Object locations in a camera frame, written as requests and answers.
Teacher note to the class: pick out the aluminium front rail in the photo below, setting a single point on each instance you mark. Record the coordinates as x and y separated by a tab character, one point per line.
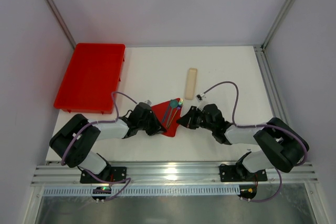
144	173

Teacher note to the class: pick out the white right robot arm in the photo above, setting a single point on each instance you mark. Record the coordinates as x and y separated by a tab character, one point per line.
280	146

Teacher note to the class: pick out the right aluminium corner post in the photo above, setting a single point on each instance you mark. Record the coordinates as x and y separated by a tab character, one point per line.
282	14

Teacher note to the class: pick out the aluminium right side rail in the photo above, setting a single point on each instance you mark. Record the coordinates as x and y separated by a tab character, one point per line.
275	102

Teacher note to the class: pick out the iridescent rainbow fork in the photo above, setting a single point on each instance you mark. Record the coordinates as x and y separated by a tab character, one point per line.
179	106

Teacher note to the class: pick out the white slotted cable duct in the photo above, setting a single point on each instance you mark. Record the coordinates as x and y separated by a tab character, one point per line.
133	190

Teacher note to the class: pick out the aluminium corner post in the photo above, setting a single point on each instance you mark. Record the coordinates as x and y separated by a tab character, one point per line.
282	14
61	22

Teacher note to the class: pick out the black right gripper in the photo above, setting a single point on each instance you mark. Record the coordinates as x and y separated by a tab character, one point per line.
193	118

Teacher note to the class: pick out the right black controller board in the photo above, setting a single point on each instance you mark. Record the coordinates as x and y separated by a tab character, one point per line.
247	192

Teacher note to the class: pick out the teal spoon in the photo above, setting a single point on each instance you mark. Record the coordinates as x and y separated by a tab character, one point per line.
173	105

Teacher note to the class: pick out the aluminium rail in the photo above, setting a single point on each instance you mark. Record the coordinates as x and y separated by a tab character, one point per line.
275	102
144	173

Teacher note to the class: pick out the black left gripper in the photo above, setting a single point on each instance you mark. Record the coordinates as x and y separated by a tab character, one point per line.
151	122

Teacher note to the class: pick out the left black controller board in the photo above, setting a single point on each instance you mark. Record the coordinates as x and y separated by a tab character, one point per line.
101	193

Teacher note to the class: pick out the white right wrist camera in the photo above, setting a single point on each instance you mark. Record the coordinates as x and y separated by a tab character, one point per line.
201	98

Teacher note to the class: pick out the beige utensil holder tray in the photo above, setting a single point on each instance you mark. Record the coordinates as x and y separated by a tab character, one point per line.
190	85

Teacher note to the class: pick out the left aluminium corner post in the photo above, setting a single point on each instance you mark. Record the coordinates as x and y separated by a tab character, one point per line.
61	22

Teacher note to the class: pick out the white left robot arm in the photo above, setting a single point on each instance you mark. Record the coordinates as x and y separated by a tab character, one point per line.
74	141

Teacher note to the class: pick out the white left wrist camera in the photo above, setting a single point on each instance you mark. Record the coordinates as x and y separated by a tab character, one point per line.
148	102

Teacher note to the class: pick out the red plastic tray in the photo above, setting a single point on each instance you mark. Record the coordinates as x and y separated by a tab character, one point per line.
92	75

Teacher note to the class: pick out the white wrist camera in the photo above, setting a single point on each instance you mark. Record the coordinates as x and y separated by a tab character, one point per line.
148	102
201	98

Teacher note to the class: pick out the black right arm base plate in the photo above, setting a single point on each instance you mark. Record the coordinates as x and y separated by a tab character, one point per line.
233	173

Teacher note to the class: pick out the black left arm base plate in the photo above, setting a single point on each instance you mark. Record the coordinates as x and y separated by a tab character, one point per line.
110	174

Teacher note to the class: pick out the black controller board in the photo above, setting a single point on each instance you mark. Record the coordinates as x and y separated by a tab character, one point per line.
247	192
101	193

